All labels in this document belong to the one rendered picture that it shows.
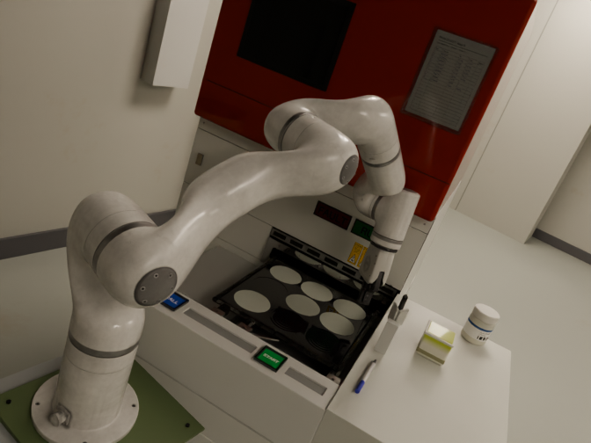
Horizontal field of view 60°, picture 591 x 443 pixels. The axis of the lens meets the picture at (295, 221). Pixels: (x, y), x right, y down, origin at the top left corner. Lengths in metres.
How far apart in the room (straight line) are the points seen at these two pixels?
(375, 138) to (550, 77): 5.60
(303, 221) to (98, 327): 0.87
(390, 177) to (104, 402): 0.73
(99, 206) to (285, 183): 0.31
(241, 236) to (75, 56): 1.42
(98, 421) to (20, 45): 1.92
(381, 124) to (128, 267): 0.56
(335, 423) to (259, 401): 0.16
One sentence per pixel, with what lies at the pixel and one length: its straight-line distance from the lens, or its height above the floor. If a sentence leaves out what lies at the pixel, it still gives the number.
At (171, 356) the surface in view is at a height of 0.87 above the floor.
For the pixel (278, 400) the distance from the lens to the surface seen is 1.08.
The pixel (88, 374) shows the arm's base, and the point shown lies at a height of 0.97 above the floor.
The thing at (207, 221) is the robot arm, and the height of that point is 1.27.
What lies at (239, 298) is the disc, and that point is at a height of 0.90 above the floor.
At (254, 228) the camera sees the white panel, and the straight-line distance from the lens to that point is 1.69.
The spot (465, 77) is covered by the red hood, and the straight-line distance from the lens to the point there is 1.39.
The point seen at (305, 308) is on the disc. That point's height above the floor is 0.90.
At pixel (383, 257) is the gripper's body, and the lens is 1.34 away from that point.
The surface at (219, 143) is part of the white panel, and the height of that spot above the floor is 1.15.
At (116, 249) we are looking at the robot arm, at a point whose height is 1.23.
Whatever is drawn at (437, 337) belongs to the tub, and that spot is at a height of 1.03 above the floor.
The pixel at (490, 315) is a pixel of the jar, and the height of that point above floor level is 1.06.
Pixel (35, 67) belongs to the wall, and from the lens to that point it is 2.69.
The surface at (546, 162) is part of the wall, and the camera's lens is 6.57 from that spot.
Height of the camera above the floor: 1.62
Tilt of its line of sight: 22 degrees down
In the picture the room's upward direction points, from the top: 20 degrees clockwise
